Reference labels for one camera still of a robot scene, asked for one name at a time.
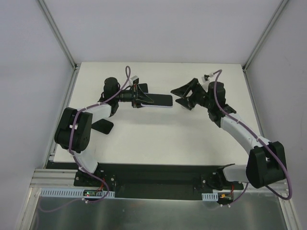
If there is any aluminium rail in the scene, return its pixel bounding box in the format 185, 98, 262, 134
30, 167, 80, 187

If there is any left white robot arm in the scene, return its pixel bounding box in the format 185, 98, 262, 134
54, 77, 154, 186

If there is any right aluminium frame post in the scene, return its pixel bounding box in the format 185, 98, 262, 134
241, 0, 291, 71

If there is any purple phone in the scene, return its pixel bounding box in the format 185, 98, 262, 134
142, 93, 173, 108

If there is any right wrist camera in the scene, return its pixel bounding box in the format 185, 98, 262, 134
201, 74, 211, 88

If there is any white cable duct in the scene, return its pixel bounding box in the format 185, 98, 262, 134
40, 188, 115, 199
201, 192, 219, 202

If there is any right white cable duct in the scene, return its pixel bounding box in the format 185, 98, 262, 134
201, 192, 219, 202

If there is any left aluminium frame post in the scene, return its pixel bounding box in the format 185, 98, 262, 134
36, 0, 78, 70

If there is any aluminium frame post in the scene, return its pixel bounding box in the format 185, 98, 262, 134
241, 0, 291, 71
36, 0, 78, 70

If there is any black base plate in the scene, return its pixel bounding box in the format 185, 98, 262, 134
73, 162, 250, 199

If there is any left white cable duct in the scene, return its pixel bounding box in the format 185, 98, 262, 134
40, 188, 115, 199

